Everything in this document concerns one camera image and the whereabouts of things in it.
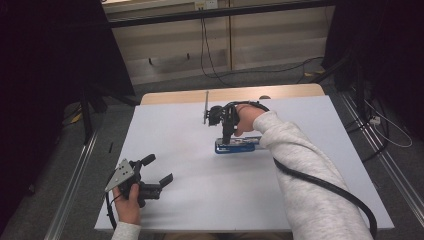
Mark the black stand leg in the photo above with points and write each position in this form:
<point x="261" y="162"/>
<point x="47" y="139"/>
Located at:
<point x="87" y="116"/>

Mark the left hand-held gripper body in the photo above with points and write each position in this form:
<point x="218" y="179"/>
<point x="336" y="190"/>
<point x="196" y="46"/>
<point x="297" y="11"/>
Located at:
<point x="121" y="175"/>

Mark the person's right hand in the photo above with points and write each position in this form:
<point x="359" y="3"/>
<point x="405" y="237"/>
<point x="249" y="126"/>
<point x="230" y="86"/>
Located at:
<point x="248" y="118"/>

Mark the metal floor rail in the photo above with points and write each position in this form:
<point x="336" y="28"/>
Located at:
<point x="383" y="156"/>
<point x="71" y="186"/>

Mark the person's left hand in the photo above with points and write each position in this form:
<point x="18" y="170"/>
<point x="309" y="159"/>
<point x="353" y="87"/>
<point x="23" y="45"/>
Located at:
<point x="128" y="210"/>

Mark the blue case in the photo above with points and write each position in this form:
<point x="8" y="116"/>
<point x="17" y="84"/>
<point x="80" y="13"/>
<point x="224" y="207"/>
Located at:
<point x="238" y="146"/>

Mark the black horizontal bar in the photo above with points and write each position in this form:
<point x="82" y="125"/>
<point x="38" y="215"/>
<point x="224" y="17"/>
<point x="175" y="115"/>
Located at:
<point x="216" y="13"/>

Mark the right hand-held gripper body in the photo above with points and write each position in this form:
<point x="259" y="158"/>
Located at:
<point x="224" y="115"/>

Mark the black curtain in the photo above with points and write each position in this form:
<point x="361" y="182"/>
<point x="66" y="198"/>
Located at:
<point x="46" y="83"/>
<point x="383" y="56"/>

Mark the white wall socket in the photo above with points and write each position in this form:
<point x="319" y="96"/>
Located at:
<point x="206" y="4"/>

